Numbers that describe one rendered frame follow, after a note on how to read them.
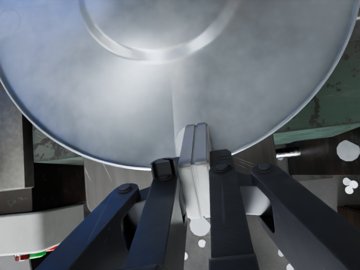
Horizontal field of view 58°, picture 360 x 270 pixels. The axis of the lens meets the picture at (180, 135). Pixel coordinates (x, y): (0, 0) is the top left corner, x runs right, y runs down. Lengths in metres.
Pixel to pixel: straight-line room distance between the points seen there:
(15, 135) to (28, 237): 0.13
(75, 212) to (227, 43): 0.38
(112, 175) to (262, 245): 0.83
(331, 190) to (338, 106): 0.68
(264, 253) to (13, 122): 0.79
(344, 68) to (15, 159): 0.40
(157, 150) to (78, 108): 0.07
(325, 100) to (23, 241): 0.39
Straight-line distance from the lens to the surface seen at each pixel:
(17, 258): 0.49
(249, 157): 0.23
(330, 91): 0.39
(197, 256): 1.04
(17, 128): 0.45
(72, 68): 0.27
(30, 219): 0.46
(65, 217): 0.51
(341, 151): 0.38
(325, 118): 0.38
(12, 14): 0.31
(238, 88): 0.24
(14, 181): 0.45
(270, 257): 1.04
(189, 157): 0.16
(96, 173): 0.25
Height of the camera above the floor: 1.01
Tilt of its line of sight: 79 degrees down
